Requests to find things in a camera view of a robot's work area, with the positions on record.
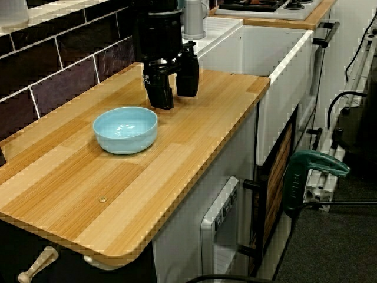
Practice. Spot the white toy ice dispenser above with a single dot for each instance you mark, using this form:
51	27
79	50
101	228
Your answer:
221	224

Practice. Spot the light blue bowl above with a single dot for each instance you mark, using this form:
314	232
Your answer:
126	138

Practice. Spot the narrow black upright panel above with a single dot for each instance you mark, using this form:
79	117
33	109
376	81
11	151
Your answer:
2	156

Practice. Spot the grey toy stove top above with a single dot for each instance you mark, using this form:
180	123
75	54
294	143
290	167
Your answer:
294	13

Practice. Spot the white toy kitchen cabinet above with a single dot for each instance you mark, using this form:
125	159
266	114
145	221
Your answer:
182	236

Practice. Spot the white lidded jar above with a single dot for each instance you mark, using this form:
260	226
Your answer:
11	11

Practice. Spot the black framed wooden door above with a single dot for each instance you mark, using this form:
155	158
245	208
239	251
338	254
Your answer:
277	177

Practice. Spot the silver aluminium frame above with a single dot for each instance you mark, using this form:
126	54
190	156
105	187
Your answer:
321	177

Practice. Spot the black stove knob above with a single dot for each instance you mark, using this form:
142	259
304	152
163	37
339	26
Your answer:
295	5

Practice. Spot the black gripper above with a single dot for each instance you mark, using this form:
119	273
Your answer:
159	38

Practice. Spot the white toy sink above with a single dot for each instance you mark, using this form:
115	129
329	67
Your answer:
279	88

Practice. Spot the black bulky object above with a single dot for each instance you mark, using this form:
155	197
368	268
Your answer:
362	132

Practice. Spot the cream shelf ledge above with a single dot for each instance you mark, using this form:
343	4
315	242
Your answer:
44	16

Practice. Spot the black stove grate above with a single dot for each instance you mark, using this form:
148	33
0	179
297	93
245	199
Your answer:
250	6

